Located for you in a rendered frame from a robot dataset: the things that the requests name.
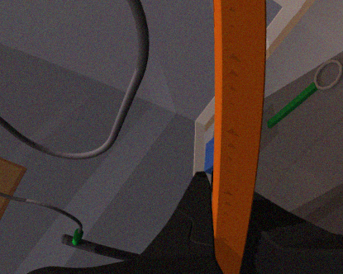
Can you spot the grey loop with green handle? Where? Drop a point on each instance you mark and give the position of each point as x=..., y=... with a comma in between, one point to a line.
x=306, y=93

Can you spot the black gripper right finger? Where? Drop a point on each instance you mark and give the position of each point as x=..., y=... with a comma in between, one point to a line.
x=279, y=242

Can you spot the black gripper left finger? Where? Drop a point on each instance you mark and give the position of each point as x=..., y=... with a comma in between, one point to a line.
x=184, y=246

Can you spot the blue rectangular block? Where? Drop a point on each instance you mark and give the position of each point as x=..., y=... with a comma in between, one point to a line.
x=209, y=156

